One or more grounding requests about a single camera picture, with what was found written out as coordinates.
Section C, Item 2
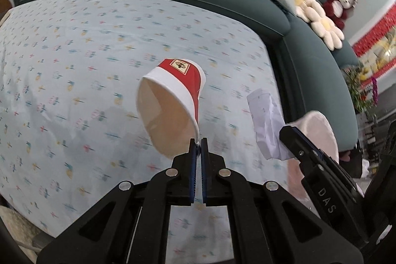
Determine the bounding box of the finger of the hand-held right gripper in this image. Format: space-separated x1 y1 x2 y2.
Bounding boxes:
279 125 333 173

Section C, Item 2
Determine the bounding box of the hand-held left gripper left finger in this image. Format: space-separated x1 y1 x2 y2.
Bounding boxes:
36 138 198 264

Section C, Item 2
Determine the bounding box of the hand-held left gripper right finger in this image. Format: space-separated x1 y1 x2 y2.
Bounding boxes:
200 137 364 264

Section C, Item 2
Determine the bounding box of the red and white paper cup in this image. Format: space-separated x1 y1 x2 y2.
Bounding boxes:
136 58 205 159
286 111 340 203

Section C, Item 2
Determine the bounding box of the white paper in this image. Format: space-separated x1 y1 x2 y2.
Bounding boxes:
247 89 294 161

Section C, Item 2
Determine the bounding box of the potted flowering plant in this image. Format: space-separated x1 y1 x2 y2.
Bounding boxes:
342 64 379 114

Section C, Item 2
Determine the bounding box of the red teddy bear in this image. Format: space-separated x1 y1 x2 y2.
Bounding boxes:
322 0 358 29

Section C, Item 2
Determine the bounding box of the light blue floral tablecloth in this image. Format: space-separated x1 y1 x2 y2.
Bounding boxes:
0 0 313 258

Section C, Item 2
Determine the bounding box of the red wall banner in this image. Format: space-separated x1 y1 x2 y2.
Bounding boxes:
353 2 396 82

